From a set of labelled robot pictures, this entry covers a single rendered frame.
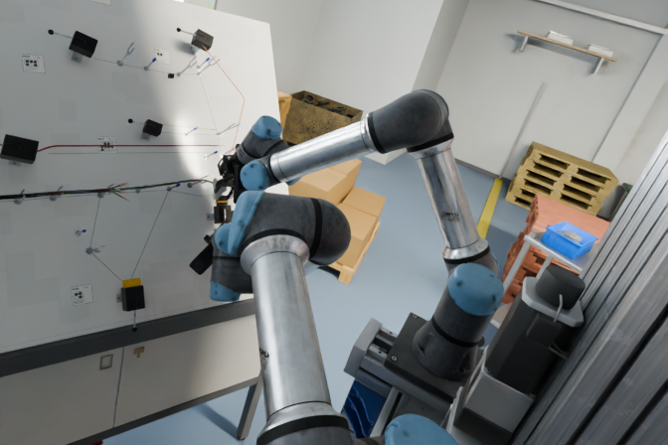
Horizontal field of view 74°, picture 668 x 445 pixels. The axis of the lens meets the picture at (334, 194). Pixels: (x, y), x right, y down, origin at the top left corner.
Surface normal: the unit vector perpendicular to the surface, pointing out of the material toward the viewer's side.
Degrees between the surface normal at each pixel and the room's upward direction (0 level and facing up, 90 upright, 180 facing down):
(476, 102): 90
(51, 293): 54
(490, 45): 90
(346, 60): 90
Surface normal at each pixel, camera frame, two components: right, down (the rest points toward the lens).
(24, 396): 0.59, 0.47
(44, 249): 0.64, -0.14
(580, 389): -0.40, 0.25
